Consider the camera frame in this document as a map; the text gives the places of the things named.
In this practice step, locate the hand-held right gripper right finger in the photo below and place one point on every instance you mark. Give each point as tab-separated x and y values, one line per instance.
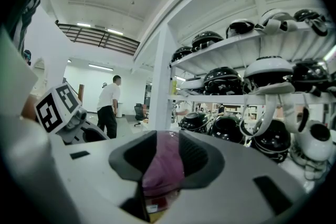
231	186

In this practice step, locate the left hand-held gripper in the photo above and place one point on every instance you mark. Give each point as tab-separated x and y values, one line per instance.
56	107

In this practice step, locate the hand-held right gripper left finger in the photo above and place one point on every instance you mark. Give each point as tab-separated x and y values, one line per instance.
99	173

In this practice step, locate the dark red rice cooker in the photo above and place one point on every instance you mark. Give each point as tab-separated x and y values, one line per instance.
162	165

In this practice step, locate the person's left forearm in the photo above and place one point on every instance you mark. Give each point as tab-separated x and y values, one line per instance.
29	110

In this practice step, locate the white cylindrical bin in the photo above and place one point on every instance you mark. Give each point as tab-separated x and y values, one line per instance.
120	110

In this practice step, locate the black office chair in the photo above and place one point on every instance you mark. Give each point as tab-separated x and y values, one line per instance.
139	111

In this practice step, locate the mezzanine railing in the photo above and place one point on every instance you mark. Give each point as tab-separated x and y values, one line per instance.
105	39

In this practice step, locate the white metal shelf rack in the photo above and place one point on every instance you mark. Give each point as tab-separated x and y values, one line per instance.
162	73

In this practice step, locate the yellow bottle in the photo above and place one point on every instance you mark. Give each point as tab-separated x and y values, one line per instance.
174	87

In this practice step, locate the collection of black white helmets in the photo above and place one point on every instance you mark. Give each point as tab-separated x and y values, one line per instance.
223	78

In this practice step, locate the green striped jersey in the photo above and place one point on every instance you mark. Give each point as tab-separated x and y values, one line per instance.
26	15

